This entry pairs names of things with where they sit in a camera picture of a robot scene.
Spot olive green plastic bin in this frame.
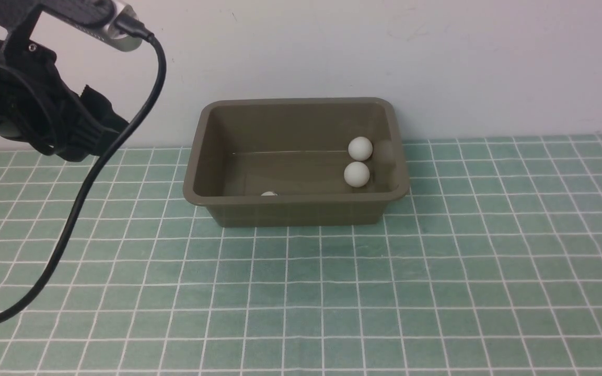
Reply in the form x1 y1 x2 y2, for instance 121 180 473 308
182 97 410 228

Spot black left camera cable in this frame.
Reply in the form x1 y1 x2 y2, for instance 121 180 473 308
0 16 167 331

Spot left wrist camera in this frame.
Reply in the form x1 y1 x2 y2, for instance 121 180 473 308
0 0 142 53

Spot green checkered tablecloth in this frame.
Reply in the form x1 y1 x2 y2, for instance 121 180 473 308
0 135 602 375

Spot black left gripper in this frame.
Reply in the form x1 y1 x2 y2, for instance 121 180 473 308
0 40 129 162

